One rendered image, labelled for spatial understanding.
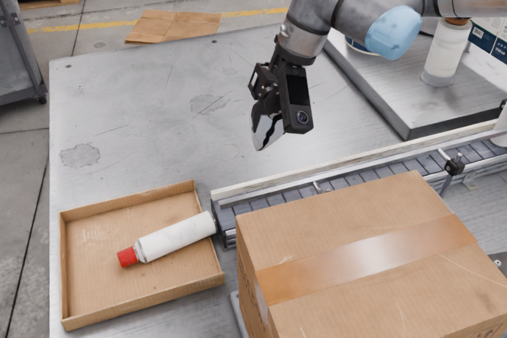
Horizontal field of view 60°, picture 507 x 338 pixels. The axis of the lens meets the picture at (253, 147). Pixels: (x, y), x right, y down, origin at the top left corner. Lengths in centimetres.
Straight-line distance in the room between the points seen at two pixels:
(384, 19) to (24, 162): 219
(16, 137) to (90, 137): 152
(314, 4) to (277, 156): 53
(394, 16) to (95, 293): 72
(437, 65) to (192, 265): 86
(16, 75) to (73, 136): 149
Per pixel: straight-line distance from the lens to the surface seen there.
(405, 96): 131
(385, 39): 65
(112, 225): 102
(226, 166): 110
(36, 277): 207
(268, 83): 75
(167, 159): 114
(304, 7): 69
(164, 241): 91
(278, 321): 55
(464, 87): 141
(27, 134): 275
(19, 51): 263
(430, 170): 110
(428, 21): 171
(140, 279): 93
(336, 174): 92
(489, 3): 72
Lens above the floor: 162
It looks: 43 degrees down
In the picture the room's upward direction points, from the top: straight up
